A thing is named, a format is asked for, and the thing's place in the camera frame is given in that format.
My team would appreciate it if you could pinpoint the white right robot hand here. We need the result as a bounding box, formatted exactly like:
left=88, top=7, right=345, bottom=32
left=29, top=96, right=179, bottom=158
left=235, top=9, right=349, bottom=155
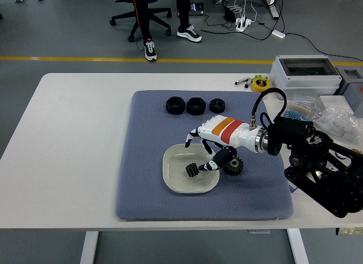
left=184, top=116, right=260, bottom=172

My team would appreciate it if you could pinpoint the large black metal gear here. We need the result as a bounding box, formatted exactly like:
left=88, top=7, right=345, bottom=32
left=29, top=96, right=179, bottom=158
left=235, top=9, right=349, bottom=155
left=223, top=157, right=244, bottom=176

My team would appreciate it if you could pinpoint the small black metal gear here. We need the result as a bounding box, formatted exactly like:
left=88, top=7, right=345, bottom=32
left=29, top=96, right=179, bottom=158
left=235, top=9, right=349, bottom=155
left=185, top=163, right=200, bottom=178

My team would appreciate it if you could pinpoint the small black hex nut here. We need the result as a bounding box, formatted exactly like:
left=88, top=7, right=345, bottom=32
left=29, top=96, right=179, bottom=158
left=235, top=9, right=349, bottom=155
left=209, top=98, right=226, bottom=114

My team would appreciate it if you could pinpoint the large black hex nut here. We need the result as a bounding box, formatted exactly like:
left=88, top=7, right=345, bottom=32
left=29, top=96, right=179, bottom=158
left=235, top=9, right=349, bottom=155
left=166, top=96, right=187, bottom=116
left=186, top=97, right=206, bottom=116

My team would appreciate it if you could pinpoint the flat white box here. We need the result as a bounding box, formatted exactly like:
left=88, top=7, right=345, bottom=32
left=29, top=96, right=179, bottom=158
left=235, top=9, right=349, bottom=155
left=319, top=95, right=355, bottom=114

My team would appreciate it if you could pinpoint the yellow tape measure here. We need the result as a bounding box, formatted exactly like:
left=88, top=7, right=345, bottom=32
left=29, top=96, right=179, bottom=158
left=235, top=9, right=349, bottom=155
left=252, top=78, right=272, bottom=94

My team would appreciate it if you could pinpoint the white square plate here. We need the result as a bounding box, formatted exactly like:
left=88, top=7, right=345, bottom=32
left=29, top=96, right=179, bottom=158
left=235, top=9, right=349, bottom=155
left=162, top=143, right=221, bottom=194

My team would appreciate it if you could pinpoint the blue-grey textured mat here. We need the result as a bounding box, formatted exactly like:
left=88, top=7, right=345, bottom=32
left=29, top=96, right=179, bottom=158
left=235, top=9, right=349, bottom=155
left=115, top=90, right=295, bottom=222

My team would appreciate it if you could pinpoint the white power strip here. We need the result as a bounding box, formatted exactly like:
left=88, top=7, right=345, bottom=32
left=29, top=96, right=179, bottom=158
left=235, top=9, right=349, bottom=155
left=235, top=17, right=253, bottom=32

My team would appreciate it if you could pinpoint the clear bag of white parts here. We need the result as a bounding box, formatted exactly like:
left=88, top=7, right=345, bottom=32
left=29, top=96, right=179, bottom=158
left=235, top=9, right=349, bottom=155
left=314, top=107, right=363, bottom=147

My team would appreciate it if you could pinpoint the black power brick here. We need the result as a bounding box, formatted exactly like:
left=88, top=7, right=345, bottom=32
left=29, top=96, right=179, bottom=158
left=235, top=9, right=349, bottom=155
left=223, top=5, right=238, bottom=21

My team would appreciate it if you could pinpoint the black desk phone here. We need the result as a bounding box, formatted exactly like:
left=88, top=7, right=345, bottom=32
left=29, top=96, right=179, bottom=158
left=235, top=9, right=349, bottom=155
left=189, top=2, right=205, bottom=16

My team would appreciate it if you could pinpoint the grey device housing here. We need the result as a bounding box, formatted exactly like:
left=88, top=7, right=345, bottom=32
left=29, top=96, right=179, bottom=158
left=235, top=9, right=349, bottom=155
left=339, top=68, right=363, bottom=119

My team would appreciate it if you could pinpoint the white table leg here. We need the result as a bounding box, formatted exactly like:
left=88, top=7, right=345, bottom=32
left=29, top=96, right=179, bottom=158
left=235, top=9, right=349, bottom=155
left=286, top=228, right=310, bottom=264
left=79, top=231, right=99, bottom=264

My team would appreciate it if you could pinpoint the black office chair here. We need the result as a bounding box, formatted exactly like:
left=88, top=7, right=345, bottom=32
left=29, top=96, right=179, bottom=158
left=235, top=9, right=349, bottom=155
left=109, top=0, right=172, bottom=43

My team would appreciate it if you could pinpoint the person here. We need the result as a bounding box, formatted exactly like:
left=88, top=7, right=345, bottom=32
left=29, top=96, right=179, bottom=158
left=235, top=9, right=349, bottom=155
left=130, top=0, right=204, bottom=62

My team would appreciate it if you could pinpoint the yellowish terminal strip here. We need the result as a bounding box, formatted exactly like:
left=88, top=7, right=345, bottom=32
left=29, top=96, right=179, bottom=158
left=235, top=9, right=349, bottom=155
left=336, top=227, right=363, bottom=236

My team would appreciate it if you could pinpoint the grey electrical enclosure box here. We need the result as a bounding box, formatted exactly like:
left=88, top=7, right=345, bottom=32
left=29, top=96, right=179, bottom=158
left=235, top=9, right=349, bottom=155
left=269, top=54, right=343, bottom=98

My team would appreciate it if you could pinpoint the black floor cable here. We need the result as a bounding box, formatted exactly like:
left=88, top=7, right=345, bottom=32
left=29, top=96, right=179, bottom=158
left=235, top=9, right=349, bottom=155
left=285, top=32, right=363, bottom=63

